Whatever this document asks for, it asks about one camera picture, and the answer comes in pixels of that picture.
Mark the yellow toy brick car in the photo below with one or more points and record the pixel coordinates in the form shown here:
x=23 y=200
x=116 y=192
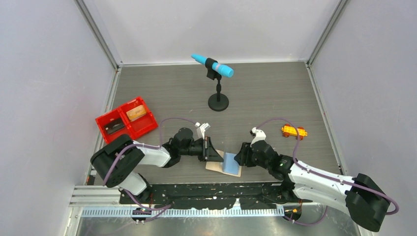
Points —
x=299 y=132

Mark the ribbed metal front rail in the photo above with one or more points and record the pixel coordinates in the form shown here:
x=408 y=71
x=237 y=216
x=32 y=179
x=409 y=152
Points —
x=235 y=211

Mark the blue toy microphone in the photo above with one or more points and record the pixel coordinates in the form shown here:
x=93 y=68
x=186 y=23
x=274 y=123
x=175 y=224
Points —
x=215 y=70

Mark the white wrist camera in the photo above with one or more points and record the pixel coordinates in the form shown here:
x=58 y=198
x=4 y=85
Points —
x=201 y=128
x=257 y=134

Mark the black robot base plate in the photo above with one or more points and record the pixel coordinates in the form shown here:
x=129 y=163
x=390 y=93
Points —
x=217 y=196

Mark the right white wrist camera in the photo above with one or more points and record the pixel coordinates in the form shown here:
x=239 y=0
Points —
x=257 y=134

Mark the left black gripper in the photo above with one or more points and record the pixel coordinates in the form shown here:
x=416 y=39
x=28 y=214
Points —
x=208 y=153

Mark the black microphone stand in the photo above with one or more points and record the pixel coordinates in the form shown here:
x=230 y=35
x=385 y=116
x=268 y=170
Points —
x=218 y=102

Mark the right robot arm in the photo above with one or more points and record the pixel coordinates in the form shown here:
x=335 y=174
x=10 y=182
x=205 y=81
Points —
x=359 y=197

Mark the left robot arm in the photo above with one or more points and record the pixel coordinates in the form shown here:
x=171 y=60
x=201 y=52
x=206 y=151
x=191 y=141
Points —
x=115 y=162

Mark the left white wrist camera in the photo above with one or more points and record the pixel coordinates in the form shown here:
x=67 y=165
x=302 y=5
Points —
x=201 y=128

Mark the tan card case in bin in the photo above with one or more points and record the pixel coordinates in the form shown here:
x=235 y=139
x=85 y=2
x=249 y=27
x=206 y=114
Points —
x=136 y=112

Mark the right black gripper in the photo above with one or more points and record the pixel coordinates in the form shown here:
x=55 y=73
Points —
x=243 y=157

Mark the black card case in bin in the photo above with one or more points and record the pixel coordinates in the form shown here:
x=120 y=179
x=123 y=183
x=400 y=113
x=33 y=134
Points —
x=114 y=126

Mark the red two-compartment bin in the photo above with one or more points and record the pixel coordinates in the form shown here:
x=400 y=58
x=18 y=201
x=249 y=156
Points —
x=134 y=129

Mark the beige card holder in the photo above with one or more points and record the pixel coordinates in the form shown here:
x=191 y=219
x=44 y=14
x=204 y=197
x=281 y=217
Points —
x=229 y=166

